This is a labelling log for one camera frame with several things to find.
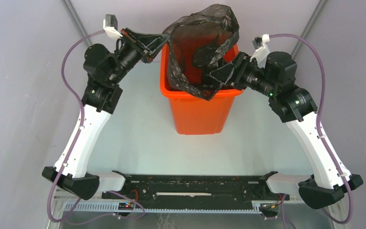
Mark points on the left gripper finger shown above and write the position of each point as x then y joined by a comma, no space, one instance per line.
146,40
152,49

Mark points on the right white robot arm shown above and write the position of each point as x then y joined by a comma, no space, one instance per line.
296,108

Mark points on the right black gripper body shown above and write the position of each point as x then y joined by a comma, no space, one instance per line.
248,76

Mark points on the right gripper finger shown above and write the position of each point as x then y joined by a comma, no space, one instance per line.
229,71
209,83

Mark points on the white cable duct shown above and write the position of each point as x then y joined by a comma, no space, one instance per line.
113,207

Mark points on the small electronics board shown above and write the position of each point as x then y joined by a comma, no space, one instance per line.
126,206

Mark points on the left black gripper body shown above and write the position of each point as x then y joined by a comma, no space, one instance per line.
130,54

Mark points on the orange plastic trash bin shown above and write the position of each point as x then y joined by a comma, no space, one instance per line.
192,115

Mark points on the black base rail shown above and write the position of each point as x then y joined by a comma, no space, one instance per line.
197,192

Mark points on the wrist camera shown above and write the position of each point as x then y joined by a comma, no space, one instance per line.
261,48
110,26

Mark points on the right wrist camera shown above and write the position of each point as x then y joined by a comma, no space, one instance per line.
261,48

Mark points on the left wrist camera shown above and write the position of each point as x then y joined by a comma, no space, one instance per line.
110,26

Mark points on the black plastic trash bag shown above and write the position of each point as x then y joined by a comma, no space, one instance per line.
197,45

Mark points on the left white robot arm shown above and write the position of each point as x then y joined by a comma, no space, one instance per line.
105,70

